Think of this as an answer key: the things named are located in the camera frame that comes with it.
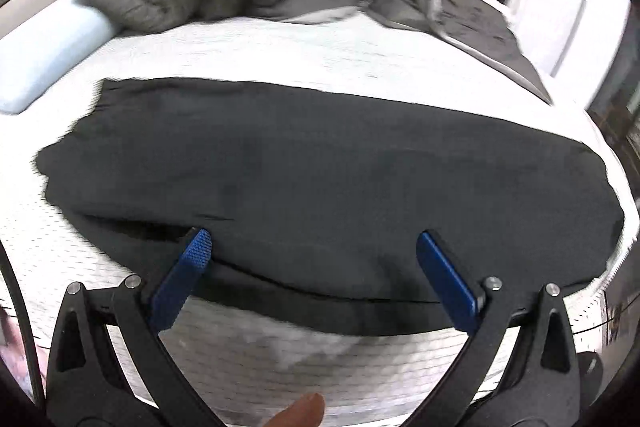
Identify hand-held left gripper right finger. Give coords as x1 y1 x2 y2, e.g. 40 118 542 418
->
400 231 583 427

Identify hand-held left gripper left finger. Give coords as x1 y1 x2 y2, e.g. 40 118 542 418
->
45 228 216 427

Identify black pants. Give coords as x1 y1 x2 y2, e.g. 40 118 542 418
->
32 77 626 338

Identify person's left hand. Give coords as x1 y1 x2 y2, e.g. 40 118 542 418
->
260 392 326 427

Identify bed with white mattress cover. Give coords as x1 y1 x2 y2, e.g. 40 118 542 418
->
0 2 640 427

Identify light blue pillow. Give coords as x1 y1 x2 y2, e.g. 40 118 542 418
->
0 0 116 115

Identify black cable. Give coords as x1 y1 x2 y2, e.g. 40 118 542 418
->
0 239 43 410

